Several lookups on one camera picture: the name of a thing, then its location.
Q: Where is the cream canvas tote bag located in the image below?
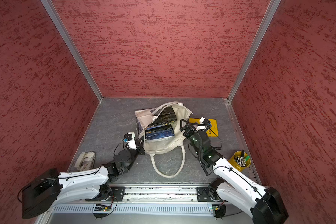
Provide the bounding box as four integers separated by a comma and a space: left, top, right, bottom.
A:
134, 101, 192, 178

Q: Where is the yellow cup with batteries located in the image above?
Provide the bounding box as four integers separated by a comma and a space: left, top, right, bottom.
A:
228, 150, 251, 172

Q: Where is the black gold patterned book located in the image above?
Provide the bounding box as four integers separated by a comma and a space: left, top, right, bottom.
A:
152, 106, 177, 127

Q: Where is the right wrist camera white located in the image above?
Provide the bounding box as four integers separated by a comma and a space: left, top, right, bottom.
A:
199, 117, 211, 124

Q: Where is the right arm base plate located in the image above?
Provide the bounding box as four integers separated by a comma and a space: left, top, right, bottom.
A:
197, 187, 221, 202

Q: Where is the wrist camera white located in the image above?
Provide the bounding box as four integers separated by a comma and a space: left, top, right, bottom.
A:
123, 132, 137, 150
199, 117, 211, 124

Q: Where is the left circuit board with wires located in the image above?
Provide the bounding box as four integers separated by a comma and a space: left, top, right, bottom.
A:
93, 204, 113, 219

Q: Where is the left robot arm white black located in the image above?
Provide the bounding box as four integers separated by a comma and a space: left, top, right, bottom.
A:
21, 147, 145, 219

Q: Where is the left corner aluminium post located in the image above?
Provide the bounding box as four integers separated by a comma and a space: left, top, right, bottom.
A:
41, 0, 104, 102

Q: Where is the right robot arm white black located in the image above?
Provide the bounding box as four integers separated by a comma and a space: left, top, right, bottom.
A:
180, 119, 288, 224

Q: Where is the white rolled cloth object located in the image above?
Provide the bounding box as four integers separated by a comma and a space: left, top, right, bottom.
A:
74, 151, 96, 172

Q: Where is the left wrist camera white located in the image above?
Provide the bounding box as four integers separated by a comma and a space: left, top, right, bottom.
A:
123, 132, 137, 150

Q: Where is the circuit board with wires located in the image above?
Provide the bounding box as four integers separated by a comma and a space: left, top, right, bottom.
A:
93, 204, 113, 219
209, 204, 226, 218

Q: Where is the right circuit board with wires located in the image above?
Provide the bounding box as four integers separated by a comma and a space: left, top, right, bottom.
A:
209, 204, 226, 218

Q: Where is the right corner aluminium post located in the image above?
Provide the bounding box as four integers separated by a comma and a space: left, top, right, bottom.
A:
227, 0, 281, 104

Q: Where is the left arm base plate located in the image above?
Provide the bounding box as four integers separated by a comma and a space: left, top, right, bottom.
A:
85, 187, 126, 202

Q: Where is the corner aluminium post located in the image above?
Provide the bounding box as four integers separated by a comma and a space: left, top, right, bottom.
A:
227, 0, 281, 104
41, 0, 104, 102

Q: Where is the aluminium front rail frame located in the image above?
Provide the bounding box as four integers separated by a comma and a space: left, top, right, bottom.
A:
35, 183, 283, 224

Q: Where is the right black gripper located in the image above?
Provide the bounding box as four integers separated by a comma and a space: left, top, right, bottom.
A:
179, 119, 203, 155

